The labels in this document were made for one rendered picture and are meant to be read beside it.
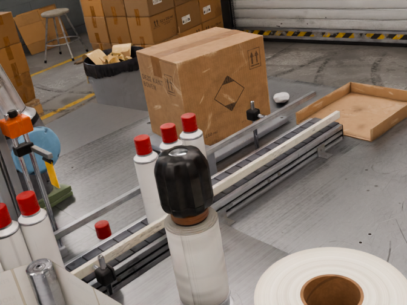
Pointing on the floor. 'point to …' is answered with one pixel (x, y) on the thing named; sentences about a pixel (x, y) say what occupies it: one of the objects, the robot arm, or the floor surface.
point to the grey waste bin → (120, 90)
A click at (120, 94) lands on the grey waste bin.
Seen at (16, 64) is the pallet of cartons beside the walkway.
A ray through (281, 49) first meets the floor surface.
